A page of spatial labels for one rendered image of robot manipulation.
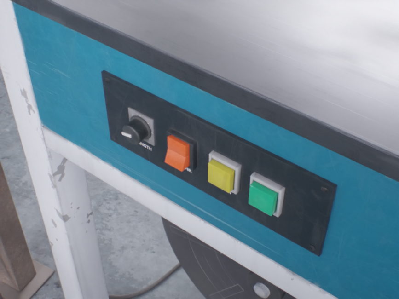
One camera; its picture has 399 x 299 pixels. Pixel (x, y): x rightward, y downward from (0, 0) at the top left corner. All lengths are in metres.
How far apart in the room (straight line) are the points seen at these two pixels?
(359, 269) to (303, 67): 0.18
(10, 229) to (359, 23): 0.77
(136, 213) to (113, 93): 0.78
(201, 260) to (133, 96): 0.51
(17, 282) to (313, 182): 0.85
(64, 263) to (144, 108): 0.46
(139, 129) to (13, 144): 1.02
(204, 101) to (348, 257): 0.18
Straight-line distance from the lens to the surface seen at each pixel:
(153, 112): 0.56
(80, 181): 0.85
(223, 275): 1.01
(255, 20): 0.55
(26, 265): 1.23
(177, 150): 0.55
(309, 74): 0.49
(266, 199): 0.51
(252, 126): 0.49
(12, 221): 1.13
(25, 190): 1.44
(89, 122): 0.66
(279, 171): 0.49
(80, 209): 0.88
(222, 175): 0.52
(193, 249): 1.01
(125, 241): 1.30
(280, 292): 0.88
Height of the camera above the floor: 1.02
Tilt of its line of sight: 43 degrees down
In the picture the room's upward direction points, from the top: straight up
